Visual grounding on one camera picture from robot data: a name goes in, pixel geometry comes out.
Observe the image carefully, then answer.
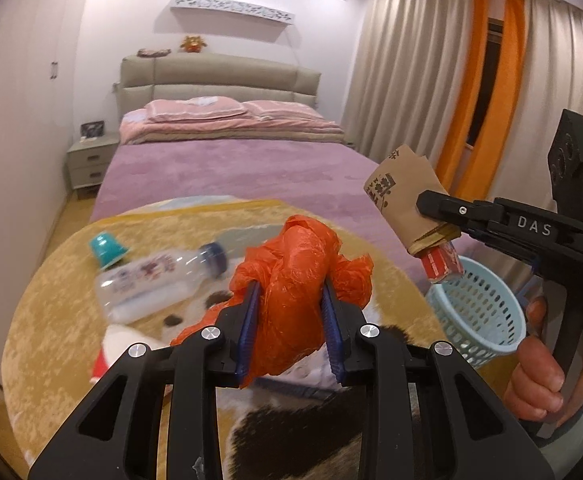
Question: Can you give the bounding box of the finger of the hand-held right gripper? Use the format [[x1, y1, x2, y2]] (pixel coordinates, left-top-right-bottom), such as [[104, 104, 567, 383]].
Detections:
[[415, 188, 508, 242]]

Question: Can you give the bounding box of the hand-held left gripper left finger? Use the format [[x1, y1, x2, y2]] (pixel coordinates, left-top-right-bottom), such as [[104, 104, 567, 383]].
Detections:
[[29, 280, 262, 480]]

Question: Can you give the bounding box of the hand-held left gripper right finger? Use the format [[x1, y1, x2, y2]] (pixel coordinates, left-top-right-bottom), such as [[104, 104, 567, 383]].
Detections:
[[320, 287, 542, 480]]

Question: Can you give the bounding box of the white dotted packet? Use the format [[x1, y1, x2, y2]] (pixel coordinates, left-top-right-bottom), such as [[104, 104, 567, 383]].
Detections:
[[252, 342, 342, 396]]

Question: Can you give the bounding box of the brown printed paper bag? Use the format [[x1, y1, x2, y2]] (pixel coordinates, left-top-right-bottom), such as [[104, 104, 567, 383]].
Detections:
[[363, 144, 465, 256]]

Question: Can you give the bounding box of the red white striped packet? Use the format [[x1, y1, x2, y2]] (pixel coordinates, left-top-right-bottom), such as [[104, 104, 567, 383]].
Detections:
[[419, 240, 466, 282]]

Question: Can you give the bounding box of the orange plastic bag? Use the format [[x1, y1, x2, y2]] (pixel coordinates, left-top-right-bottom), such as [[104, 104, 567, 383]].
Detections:
[[170, 214, 375, 388]]

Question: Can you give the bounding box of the light blue plastic basket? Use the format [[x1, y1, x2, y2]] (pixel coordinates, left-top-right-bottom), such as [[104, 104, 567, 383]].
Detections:
[[425, 255, 528, 361]]

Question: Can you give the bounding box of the clear plastic bottle blue cap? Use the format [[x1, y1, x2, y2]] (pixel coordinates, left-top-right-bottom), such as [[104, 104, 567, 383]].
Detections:
[[95, 241, 230, 323]]

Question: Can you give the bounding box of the white red wrapper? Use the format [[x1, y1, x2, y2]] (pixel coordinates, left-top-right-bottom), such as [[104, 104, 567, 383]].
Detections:
[[89, 322, 168, 386]]

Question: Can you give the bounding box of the teal plastic cup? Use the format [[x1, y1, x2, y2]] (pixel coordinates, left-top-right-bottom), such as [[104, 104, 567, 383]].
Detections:
[[89, 231, 128, 268]]

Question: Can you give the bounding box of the person's right hand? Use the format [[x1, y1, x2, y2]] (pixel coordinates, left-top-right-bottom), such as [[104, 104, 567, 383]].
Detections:
[[503, 296, 568, 421]]

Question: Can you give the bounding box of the orange curtain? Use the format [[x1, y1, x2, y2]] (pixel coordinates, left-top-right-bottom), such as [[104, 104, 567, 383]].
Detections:
[[434, 0, 492, 196], [459, 0, 528, 201]]

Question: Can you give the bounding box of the dark window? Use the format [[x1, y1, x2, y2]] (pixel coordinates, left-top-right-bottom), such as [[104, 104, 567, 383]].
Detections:
[[464, 17, 505, 151]]

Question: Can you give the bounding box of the beige curtain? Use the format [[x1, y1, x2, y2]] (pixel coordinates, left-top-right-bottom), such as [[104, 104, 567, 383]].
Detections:
[[491, 0, 583, 221], [344, 0, 477, 173]]

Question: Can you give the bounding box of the purple bedspread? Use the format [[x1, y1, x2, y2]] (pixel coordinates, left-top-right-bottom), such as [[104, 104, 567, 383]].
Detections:
[[89, 137, 472, 281]]

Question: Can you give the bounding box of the folded beige blanket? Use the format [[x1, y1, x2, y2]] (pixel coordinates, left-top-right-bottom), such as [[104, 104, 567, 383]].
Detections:
[[136, 127, 347, 147]]

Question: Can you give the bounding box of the round yellow dog rug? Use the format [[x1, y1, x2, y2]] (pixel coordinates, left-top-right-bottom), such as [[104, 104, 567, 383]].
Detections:
[[0, 197, 452, 480]]

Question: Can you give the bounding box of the pink pillow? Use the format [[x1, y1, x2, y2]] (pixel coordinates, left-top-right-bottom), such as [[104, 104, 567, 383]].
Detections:
[[144, 96, 246, 123], [242, 100, 325, 121]]

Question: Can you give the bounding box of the folded pink quilt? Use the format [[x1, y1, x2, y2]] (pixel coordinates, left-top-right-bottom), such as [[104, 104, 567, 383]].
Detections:
[[119, 110, 345, 145]]

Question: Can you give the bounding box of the beige nightstand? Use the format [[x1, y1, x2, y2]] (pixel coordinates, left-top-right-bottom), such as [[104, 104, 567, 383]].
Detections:
[[66, 135, 120, 200]]

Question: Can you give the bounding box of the beige padded bed headboard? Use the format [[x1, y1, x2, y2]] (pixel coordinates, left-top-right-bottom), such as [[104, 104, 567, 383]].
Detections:
[[116, 53, 321, 131]]

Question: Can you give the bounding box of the white wardrobe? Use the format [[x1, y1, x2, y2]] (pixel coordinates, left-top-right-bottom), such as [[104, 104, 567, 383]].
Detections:
[[0, 0, 102, 386]]

